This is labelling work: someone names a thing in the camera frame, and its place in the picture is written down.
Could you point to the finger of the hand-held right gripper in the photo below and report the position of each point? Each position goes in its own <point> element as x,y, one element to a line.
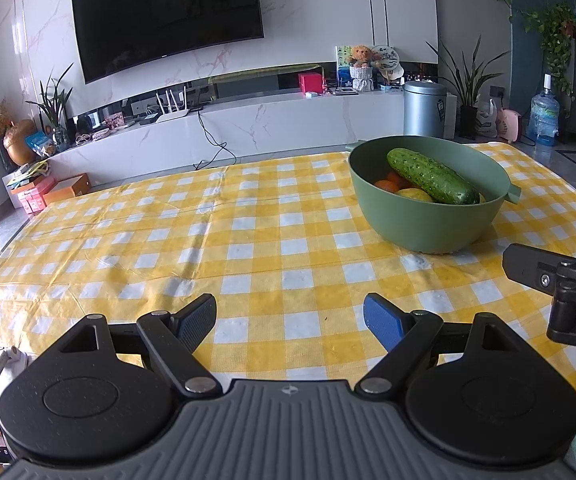
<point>525,262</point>

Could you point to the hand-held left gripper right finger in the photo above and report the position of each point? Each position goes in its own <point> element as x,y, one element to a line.
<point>383,322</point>

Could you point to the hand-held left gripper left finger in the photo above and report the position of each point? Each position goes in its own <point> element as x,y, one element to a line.
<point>197,317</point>

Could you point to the green plastic bowl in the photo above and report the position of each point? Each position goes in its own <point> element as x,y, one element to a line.
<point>418,227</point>

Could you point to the green cucumber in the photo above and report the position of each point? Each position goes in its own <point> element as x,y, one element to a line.
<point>433,177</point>

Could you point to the orange mandarin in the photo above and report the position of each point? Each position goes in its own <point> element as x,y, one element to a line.
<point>386,186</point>
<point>397,178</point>

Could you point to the yellow checked tablecloth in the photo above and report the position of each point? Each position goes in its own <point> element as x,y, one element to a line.
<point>167,240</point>

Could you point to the blue water jug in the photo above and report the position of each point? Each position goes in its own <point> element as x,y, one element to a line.
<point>543,120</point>

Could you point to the pink small heater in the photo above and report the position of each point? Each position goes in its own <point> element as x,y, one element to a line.
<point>509,126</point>

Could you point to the white plastic bag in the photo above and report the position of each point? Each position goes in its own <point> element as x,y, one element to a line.
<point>485,121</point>

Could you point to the potted plant black pot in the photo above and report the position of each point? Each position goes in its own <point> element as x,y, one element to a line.
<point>468,120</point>

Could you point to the grey metal trash can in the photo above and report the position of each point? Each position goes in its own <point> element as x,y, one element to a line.
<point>424,112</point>

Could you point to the orange cardboard box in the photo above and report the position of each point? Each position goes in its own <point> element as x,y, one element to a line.
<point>67,190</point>

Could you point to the white phone stand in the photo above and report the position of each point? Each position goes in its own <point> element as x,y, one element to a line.
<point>10,362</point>

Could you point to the pink cardboard box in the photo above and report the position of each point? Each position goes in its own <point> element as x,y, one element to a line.
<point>32,200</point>

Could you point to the white router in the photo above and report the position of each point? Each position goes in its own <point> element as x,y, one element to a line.
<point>173,114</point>

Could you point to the white marble tv cabinet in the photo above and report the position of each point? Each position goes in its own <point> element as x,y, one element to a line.
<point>278,125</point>

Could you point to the trailing ivy plant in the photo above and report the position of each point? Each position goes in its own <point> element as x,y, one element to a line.
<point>553,35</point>

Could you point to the pile of paper booklets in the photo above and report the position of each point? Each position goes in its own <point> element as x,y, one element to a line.
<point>27,176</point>

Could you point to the flat tablet device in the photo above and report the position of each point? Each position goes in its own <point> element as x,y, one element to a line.
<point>344,91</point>

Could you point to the blue snack packet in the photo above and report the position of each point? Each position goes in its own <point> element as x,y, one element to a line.
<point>40,142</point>

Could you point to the round paper fan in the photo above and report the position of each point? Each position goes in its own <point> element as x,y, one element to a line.
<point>387,59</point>

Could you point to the red box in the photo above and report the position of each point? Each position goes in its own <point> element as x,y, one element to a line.
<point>310,83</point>

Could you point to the gold round vase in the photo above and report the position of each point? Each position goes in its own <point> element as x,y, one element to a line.
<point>18,142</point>

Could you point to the green plant glass vase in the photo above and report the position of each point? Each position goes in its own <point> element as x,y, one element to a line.
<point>52,110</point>

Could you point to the blue picture card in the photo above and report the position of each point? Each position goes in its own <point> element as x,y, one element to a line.
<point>342,67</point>

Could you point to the brown teddy bear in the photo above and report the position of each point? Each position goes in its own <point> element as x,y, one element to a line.
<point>359,56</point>

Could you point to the wall outlet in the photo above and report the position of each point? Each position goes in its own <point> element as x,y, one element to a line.
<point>498,91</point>

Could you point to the black wall television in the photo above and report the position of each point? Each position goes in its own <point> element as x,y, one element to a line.
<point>167,15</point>

